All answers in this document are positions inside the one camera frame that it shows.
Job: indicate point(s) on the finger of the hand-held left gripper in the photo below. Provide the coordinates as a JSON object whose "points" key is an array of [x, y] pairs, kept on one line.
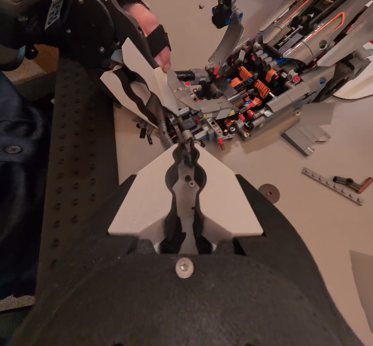
{"points": [[116, 86], [145, 72]]}

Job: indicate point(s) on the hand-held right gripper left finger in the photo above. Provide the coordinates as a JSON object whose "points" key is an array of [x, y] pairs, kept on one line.
{"points": [[140, 203]]}

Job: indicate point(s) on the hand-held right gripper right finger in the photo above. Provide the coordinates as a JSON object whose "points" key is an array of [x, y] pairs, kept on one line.
{"points": [[230, 203]]}

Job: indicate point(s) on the grey lego car model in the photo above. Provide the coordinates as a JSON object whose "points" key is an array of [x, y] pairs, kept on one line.
{"points": [[291, 98]]}

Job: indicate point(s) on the dark round lego disc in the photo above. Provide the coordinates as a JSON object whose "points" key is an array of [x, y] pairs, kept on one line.
{"points": [[269, 193]]}

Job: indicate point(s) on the long grey lego plate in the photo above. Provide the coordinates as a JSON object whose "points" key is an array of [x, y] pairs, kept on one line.
{"points": [[320, 181]]}

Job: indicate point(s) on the grey lego panel assembly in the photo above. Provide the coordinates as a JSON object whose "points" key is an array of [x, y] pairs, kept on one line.
{"points": [[303, 140]]}

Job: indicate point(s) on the brown lego axle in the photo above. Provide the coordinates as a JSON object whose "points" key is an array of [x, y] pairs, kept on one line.
{"points": [[366, 185]]}

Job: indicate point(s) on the person's left hand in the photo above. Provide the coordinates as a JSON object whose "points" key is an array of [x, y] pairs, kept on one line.
{"points": [[142, 16]]}

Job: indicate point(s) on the person's legs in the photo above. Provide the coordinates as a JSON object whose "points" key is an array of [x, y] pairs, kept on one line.
{"points": [[20, 220]]}

